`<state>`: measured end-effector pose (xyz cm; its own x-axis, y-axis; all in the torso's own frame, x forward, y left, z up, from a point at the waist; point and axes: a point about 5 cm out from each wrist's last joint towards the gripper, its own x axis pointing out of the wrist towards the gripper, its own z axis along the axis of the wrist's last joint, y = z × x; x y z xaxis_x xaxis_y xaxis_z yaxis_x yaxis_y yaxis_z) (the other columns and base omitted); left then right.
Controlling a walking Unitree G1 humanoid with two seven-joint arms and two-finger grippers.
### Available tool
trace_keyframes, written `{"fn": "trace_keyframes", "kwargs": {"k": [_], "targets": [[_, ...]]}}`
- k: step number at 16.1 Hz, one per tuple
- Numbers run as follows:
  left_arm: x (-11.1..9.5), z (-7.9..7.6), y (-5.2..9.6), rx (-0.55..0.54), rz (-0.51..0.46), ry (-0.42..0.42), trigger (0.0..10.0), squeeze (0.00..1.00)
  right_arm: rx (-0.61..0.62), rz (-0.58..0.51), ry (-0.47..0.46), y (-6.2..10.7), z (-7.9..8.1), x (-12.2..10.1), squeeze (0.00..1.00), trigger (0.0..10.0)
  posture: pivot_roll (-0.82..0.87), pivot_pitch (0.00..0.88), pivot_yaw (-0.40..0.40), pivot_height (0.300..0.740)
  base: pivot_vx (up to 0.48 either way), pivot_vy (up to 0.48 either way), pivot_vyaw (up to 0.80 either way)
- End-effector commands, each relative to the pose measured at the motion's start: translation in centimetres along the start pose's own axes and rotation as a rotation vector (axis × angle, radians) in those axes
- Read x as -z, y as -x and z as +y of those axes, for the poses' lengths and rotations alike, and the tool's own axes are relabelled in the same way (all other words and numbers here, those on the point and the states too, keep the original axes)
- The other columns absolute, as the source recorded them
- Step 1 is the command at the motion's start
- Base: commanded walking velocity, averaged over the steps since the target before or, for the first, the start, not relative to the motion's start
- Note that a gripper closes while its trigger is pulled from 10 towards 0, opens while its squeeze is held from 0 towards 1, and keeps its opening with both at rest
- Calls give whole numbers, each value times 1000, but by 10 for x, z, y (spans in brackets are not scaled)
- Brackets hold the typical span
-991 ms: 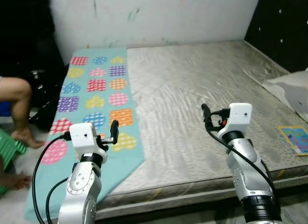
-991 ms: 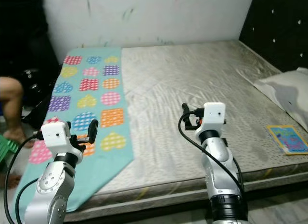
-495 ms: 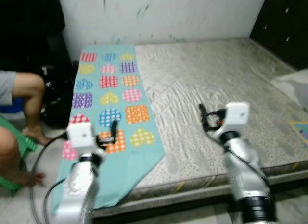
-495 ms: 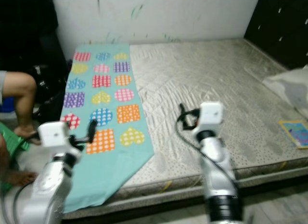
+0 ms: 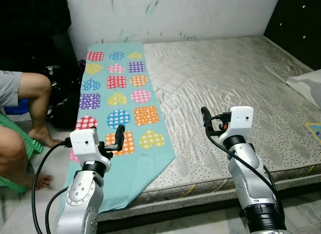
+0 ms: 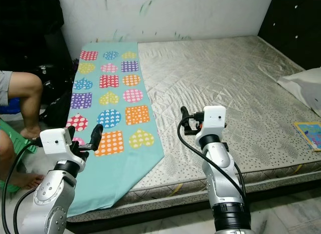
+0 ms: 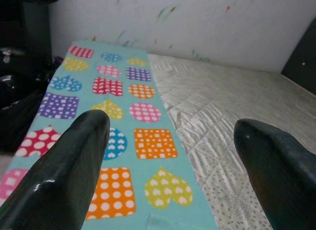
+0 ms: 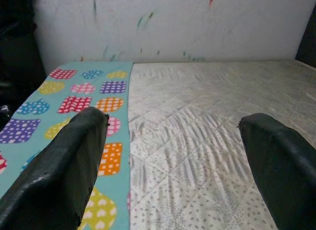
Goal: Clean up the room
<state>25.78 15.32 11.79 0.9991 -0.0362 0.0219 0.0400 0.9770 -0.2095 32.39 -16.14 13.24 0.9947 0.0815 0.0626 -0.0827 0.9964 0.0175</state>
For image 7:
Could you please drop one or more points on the teal mat with coloured shapes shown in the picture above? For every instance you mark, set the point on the teal mat with coloured shapes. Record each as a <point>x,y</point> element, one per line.
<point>138,121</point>

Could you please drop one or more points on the black bag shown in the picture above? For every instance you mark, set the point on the black bag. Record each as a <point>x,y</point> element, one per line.
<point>17,104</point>

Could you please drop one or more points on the dark tufted headboard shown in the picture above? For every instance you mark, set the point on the dark tufted headboard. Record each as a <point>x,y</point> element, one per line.
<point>303,59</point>

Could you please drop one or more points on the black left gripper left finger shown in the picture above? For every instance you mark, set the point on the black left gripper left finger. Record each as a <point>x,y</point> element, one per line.
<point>56,175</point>

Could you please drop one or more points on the white dotted quilted mattress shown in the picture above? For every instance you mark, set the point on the white dotted quilted mattress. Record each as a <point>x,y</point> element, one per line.
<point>234,91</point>

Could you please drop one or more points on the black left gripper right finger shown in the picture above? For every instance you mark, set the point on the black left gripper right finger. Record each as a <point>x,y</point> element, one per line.
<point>284,175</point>

